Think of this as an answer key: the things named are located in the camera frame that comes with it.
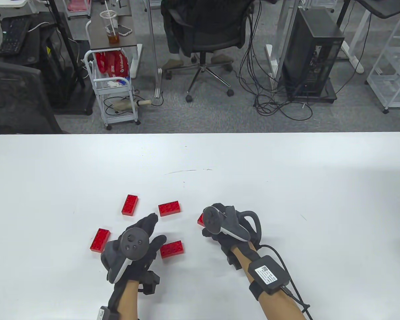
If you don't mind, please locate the person's left hand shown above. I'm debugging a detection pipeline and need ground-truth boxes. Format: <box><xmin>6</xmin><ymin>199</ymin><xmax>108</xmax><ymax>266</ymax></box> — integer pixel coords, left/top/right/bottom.
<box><xmin>119</xmin><ymin>213</ymin><xmax>167</xmax><ymax>295</ymax></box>

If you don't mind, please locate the person's right hand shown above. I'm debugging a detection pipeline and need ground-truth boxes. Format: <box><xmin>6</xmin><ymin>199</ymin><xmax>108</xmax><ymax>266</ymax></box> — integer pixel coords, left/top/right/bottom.
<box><xmin>202</xmin><ymin>229</ymin><xmax>256</xmax><ymax>270</ymax></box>

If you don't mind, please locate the person's right forearm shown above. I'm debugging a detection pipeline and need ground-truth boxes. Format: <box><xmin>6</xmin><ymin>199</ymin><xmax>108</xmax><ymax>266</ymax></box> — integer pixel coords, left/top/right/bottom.
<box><xmin>232</xmin><ymin>242</ymin><xmax>309</xmax><ymax>320</ymax></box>

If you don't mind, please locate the person's left forearm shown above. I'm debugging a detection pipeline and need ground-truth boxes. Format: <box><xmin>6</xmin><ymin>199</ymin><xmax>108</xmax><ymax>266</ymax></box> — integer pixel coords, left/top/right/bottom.
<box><xmin>118</xmin><ymin>280</ymin><xmax>140</xmax><ymax>320</ymax></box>

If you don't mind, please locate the grey left hand controller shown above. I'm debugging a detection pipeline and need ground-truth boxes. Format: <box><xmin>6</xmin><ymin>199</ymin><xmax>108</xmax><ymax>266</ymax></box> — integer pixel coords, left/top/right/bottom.
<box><xmin>101</xmin><ymin>228</ymin><xmax>150</xmax><ymax>284</ymax></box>

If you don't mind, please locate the grey hand controller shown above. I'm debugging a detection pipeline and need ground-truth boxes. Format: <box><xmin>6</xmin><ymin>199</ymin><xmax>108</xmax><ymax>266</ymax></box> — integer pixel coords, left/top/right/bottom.
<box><xmin>101</xmin><ymin>228</ymin><xmax>150</xmax><ymax>284</ymax></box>
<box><xmin>203</xmin><ymin>205</ymin><xmax>262</xmax><ymax>247</ymax></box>

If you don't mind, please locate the grey right hand controller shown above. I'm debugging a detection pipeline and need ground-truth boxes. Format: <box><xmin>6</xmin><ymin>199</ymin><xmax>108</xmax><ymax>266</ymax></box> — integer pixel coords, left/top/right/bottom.
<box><xmin>203</xmin><ymin>205</ymin><xmax>262</xmax><ymax>247</ymax></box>

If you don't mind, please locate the black right wrist sensor box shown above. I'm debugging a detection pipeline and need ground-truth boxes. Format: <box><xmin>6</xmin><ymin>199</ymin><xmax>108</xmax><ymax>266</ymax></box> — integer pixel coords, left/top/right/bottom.
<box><xmin>248</xmin><ymin>255</ymin><xmax>290</xmax><ymax>295</ymax></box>

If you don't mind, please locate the white rolling cart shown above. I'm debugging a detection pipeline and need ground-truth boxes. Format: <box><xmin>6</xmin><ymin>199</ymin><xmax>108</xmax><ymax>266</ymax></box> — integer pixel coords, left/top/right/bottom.
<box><xmin>84</xmin><ymin>49</ymin><xmax>142</xmax><ymax>131</ymax></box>

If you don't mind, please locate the red snack bag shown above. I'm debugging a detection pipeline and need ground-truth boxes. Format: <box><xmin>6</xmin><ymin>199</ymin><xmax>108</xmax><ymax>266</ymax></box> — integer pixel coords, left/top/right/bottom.
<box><xmin>96</xmin><ymin>51</ymin><xmax>131</xmax><ymax>81</ymax></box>

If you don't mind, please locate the black mesh office chair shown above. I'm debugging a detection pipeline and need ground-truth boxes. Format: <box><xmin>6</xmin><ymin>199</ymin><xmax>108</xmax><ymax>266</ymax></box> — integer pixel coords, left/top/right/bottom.
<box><xmin>0</xmin><ymin>61</ymin><xmax>64</xmax><ymax>134</ymax></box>

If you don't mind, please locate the black tower base tray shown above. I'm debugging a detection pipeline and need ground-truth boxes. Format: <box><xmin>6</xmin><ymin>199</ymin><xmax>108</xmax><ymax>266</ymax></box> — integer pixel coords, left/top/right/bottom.
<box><xmin>286</xmin><ymin>79</ymin><xmax>338</xmax><ymax>103</ymax></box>

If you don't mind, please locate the plastic iced tea cup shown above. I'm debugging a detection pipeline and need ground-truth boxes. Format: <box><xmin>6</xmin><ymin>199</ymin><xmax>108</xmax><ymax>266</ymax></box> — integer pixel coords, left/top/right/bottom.
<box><xmin>99</xmin><ymin>0</ymin><xmax>121</xmax><ymax>46</ymax></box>

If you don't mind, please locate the brown side table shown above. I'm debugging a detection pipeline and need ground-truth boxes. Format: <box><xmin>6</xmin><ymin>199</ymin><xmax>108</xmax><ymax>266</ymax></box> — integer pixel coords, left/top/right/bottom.
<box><xmin>87</xmin><ymin>0</ymin><xmax>144</xmax><ymax>79</ymax></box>

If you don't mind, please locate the black pole stand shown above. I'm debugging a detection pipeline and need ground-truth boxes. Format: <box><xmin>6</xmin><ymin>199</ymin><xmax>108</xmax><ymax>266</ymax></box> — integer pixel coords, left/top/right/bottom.
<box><xmin>48</xmin><ymin>0</ymin><xmax>94</xmax><ymax>116</ymax></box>

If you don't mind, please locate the black swivel office chair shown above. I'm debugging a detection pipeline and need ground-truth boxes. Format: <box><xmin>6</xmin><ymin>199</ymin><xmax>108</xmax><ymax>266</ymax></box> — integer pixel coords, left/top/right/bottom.
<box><xmin>167</xmin><ymin>0</ymin><xmax>254</xmax><ymax>103</ymax></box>

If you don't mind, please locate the black computer tower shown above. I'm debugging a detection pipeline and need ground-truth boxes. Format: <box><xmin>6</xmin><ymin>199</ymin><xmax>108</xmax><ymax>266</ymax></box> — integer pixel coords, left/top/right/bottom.
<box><xmin>282</xmin><ymin>7</ymin><xmax>345</xmax><ymax>100</ymax></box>

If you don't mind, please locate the black keyboard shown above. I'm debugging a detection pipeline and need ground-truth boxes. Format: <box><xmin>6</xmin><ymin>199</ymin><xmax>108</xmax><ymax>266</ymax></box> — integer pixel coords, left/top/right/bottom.
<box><xmin>0</xmin><ymin>16</ymin><xmax>33</xmax><ymax>58</ymax></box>

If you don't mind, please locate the white angled desk leg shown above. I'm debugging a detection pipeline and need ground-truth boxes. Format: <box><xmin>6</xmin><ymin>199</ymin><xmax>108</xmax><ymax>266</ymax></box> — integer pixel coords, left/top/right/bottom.
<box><xmin>340</xmin><ymin>0</ymin><xmax>374</xmax><ymax>74</ymax></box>

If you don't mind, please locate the black desktop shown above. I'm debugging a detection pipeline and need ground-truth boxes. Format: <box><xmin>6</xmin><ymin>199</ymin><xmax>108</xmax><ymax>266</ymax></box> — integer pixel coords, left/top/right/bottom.
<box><xmin>355</xmin><ymin>0</ymin><xmax>400</xmax><ymax>19</ymax></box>

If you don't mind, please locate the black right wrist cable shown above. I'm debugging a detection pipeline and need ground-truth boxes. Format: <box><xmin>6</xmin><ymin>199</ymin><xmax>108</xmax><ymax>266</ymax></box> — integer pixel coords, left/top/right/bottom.
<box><xmin>260</xmin><ymin>245</ymin><xmax>315</xmax><ymax>320</ymax></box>

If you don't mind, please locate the bundle of black cables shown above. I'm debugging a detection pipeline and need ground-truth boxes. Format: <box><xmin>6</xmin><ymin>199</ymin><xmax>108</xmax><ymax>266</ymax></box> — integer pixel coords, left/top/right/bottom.
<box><xmin>237</xmin><ymin>0</ymin><xmax>314</xmax><ymax>121</ymax></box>

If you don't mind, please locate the aluminium frame post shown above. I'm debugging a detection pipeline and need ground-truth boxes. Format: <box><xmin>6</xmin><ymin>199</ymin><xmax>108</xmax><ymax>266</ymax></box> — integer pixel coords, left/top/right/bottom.
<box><xmin>148</xmin><ymin>0</ymin><xmax>164</xmax><ymax>99</ymax></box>

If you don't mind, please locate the white wire rack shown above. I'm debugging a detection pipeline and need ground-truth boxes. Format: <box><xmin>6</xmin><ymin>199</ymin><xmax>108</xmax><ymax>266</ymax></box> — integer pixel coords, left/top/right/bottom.
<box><xmin>366</xmin><ymin>13</ymin><xmax>400</xmax><ymax>114</ymax></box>

